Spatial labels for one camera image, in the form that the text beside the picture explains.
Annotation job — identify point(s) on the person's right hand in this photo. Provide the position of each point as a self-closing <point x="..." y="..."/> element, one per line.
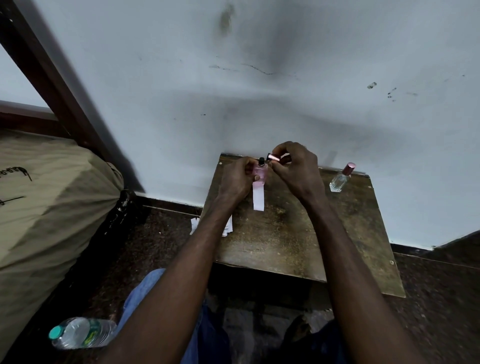
<point x="300" y="176"/>

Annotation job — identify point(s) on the person's left hand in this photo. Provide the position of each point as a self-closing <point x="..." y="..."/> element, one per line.
<point x="232" y="182"/>

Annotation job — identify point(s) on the person's right thumb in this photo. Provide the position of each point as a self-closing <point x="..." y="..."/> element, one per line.
<point x="278" y="169"/>

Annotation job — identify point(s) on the person's left thumb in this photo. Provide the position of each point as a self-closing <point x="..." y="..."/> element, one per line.
<point x="252" y="177"/>

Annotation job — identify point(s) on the pink perfume bottle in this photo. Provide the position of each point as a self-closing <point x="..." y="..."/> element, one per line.
<point x="261" y="171"/>

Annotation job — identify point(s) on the rose gold bottle cap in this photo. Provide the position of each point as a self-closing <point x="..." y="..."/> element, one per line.
<point x="273" y="158"/>

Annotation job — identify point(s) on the person's right forearm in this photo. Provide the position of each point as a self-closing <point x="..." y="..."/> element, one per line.
<point x="356" y="285"/>

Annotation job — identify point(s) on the person's left forearm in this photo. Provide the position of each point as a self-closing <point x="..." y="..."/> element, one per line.
<point x="176" y="285"/>

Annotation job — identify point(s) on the white paper strip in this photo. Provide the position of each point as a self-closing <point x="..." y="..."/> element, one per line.
<point x="258" y="197"/>

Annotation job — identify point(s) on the white paper pieces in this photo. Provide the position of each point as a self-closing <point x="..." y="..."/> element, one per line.
<point x="229" y="227"/>

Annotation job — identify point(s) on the clear capped perfume bottle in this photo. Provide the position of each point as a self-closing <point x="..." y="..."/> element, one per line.
<point x="339" y="180"/>

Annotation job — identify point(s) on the worn wooden low table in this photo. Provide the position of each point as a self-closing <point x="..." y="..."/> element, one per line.
<point x="285" y="240"/>

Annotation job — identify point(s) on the person's foot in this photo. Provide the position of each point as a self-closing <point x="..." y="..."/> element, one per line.
<point x="298" y="330"/>

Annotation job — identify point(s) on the person's blue jeans leg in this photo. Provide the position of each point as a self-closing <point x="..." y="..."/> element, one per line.
<point x="204" y="337"/>

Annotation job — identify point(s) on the beige cloth sack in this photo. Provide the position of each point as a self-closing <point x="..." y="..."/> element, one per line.
<point x="48" y="213"/>

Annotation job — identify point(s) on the clear plastic water bottle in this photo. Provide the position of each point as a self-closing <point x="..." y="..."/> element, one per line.
<point x="80" y="333"/>

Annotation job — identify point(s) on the dark wooden frame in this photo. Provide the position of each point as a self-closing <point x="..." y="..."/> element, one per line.
<point x="41" y="71"/>

